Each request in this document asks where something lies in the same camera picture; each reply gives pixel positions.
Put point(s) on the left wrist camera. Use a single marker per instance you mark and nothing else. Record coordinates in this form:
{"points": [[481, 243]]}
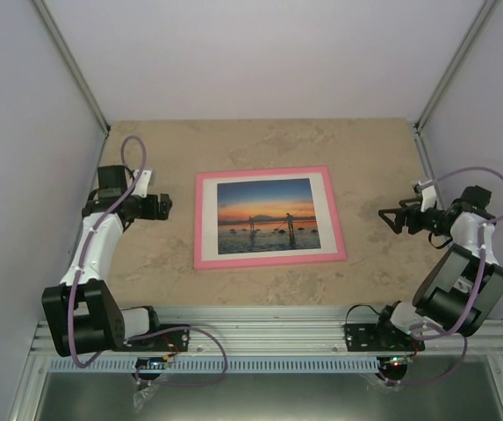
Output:
{"points": [[143, 179]]}

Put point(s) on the right corner aluminium post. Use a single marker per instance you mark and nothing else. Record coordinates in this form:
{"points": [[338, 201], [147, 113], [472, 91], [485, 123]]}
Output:
{"points": [[469, 40]]}

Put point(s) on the white mat board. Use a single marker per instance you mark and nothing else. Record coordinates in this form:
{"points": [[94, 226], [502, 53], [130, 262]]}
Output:
{"points": [[209, 219]]}

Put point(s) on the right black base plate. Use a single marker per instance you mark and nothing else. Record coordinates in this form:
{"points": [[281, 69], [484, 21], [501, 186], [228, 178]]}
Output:
{"points": [[365, 337]]}

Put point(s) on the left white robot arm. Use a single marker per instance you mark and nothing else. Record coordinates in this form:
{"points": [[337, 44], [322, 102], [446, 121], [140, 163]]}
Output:
{"points": [[81, 313]]}

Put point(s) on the corner aluminium post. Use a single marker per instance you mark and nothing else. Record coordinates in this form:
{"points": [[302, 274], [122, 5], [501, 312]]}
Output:
{"points": [[61, 45], [469, 40]]}

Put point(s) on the aluminium rail base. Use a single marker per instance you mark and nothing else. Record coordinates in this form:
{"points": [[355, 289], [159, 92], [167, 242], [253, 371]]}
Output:
{"points": [[286, 330]]}

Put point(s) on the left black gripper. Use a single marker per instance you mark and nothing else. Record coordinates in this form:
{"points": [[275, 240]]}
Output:
{"points": [[164, 208]]}

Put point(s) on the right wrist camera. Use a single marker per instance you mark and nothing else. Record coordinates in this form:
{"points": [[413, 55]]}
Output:
{"points": [[426, 192]]}

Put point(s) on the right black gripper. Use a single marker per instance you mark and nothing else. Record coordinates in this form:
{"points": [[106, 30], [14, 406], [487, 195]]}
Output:
{"points": [[402, 216]]}

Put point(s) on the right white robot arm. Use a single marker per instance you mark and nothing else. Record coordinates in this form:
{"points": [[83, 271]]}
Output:
{"points": [[461, 290]]}

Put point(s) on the sunset photo print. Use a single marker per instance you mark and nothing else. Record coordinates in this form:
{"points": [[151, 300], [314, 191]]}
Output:
{"points": [[266, 216]]}

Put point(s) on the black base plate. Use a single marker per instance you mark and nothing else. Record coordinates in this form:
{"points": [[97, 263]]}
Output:
{"points": [[172, 342], [365, 337]]}

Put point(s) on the pink picture frame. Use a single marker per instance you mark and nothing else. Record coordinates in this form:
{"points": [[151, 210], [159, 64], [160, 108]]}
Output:
{"points": [[268, 261]]}

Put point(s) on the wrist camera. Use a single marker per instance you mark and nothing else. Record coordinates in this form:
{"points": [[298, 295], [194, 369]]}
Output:
{"points": [[426, 192], [143, 179]]}

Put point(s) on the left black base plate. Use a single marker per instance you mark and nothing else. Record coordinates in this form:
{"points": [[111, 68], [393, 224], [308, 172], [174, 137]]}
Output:
{"points": [[172, 342]]}

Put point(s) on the left corner aluminium post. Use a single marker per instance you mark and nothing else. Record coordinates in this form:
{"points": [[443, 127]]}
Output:
{"points": [[61, 45]]}

